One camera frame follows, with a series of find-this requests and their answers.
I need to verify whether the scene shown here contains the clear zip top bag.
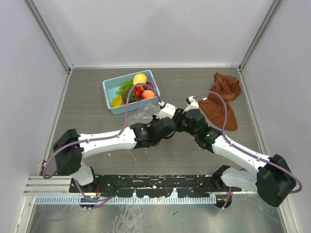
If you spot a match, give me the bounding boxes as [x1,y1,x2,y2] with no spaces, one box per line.
[127,103,160,126]

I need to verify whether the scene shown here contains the orange peach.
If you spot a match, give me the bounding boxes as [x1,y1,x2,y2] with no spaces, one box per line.
[141,90,156,99]

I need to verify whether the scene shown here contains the light blue plastic basket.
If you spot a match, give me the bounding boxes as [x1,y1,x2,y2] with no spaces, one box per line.
[103,70,160,115]

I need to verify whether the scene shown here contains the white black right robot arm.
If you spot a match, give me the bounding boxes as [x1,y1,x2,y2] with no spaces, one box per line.
[173,108,297,207]

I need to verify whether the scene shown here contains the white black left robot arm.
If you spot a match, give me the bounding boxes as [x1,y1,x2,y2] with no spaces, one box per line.
[53,117,176,192]

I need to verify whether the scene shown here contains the brown cloth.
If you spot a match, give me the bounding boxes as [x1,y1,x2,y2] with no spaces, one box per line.
[199,73,242,131]

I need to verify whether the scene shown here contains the red strawberry cluster with leaves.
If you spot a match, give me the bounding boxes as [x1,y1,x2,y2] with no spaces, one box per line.
[121,86,144,104]

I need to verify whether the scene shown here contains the purple grape bunch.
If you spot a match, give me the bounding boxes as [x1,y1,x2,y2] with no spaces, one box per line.
[146,82,154,88]

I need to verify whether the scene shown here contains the yellow star fruit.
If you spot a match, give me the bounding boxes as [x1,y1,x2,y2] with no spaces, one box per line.
[112,96,123,108]

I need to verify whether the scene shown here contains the green grape bunch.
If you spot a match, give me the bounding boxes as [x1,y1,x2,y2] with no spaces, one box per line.
[115,80,133,96]

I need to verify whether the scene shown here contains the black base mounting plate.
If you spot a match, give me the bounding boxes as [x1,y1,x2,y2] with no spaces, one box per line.
[81,175,229,198]

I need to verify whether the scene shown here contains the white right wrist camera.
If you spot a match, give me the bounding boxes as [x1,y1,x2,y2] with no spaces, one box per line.
[183,96,199,113]

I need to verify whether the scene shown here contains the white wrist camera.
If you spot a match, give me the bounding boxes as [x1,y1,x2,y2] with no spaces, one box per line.
[183,96,199,113]
[156,102,176,119]

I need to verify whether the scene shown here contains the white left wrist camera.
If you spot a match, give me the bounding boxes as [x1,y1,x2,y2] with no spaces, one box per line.
[156,102,176,119]

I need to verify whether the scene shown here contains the slotted cable duct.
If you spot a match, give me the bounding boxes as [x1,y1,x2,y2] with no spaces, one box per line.
[34,194,217,205]

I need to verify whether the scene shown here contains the right aluminium frame post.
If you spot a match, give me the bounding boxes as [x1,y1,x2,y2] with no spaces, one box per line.
[238,0,283,71]

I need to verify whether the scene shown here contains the aluminium frame post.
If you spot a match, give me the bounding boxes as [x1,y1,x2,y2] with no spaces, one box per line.
[24,0,74,73]
[238,0,283,71]

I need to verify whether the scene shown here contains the left aluminium frame post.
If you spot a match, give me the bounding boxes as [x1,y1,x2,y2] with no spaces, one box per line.
[24,0,74,73]

